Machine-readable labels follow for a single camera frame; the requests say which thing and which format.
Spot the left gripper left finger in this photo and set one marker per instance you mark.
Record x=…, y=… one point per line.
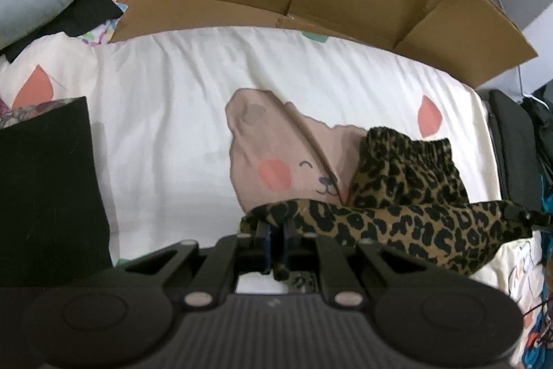
x=232, y=256

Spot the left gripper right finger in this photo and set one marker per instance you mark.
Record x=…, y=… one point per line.
x=321, y=257

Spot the leopard print garment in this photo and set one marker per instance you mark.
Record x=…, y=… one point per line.
x=406, y=194

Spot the folded black clothes stack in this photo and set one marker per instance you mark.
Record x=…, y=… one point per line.
x=515, y=150

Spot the teal patterned bag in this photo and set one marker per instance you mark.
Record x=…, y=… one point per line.
x=538, y=349

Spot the cream bear print blanket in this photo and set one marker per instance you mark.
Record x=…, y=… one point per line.
x=193, y=129

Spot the black garment on pile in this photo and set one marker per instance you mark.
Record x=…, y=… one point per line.
x=54, y=229

